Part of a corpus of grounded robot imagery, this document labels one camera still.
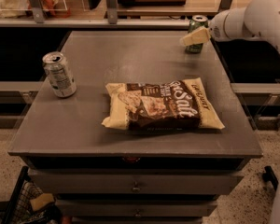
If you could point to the black frame bar right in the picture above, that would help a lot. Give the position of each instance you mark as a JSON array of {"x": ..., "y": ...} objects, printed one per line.
[{"x": 269, "y": 176}]

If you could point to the lower drawer knob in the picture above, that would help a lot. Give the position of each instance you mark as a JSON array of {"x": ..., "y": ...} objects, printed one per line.
[{"x": 137, "y": 214}]

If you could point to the white 7up can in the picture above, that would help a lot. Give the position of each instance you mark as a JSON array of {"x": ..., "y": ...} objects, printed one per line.
[{"x": 59, "y": 74}]

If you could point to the black wire basket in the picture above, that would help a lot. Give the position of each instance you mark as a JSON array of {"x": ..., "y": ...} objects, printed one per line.
[{"x": 19, "y": 208}]

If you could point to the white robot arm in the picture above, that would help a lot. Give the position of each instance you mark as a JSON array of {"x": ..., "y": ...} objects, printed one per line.
[{"x": 258, "y": 21}]

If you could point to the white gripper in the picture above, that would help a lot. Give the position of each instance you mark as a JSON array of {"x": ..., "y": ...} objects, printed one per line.
[{"x": 216, "y": 30}]

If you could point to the yellow sponge in basket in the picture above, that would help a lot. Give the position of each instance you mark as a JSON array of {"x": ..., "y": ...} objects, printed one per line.
[{"x": 41, "y": 201}]

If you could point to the yellow brown chip bag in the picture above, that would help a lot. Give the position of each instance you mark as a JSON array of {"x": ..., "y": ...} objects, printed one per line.
[{"x": 177, "y": 105}]

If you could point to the drawer knob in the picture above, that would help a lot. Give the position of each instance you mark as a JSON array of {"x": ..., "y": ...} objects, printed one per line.
[
  {"x": 135, "y": 188},
  {"x": 137, "y": 214}
]

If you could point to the upper drawer knob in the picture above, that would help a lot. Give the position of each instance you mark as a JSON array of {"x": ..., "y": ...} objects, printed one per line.
[{"x": 135, "y": 188}]

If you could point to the grey drawer cabinet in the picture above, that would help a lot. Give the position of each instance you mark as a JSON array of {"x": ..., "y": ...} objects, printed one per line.
[{"x": 91, "y": 169}]

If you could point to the green soda can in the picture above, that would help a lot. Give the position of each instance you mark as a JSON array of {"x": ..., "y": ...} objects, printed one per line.
[{"x": 196, "y": 24}]

